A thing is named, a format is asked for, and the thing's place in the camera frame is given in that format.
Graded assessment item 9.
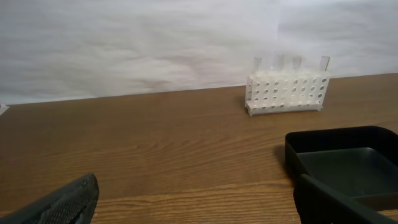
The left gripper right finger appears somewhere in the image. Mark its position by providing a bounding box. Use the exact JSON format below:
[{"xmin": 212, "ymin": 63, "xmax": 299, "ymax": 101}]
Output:
[{"xmin": 293, "ymin": 174, "xmax": 398, "ymax": 224}]

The white test tube rack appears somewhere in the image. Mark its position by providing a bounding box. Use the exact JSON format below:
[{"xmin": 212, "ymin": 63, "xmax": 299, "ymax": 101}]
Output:
[{"xmin": 244, "ymin": 70, "xmax": 332, "ymax": 117}]

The black tray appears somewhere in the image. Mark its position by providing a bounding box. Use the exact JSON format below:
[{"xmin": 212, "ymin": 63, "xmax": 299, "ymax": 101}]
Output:
[{"xmin": 284, "ymin": 125, "xmax": 398, "ymax": 212}]

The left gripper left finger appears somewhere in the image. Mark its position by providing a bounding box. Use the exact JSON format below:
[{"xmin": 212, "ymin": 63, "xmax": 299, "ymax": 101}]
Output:
[{"xmin": 0, "ymin": 173, "xmax": 100, "ymax": 224}]

